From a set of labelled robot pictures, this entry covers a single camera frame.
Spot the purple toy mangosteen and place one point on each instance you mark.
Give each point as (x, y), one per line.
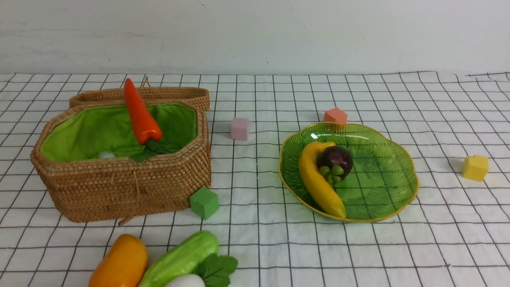
(335, 164)

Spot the yellow toy banana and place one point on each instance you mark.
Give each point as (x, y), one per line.
(316, 185)

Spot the orange toy carrot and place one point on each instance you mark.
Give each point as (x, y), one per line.
(145, 128)

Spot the white toy radish with leaves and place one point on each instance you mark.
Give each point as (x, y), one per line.
(214, 271)

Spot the green toy cucumber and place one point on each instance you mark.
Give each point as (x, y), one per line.
(181, 260)

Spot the orange toy mango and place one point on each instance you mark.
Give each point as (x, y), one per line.
(124, 264)

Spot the pink foam cube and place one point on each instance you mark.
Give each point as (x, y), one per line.
(240, 128)

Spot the green foam cube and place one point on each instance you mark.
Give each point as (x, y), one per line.
(204, 203)

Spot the orange foam cube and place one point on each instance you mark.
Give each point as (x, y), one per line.
(335, 115)

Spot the woven rattan basket lid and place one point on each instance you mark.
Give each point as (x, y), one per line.
(197, 97)

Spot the green glass leaf plate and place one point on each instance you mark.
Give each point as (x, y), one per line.
(383, 179)

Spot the woven rattan basket green lining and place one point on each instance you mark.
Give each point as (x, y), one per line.
(94, 168)

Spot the white grid tablecloth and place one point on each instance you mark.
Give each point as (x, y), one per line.
(454, 234)

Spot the yellow foam cube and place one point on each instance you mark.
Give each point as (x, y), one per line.
(475, 167)

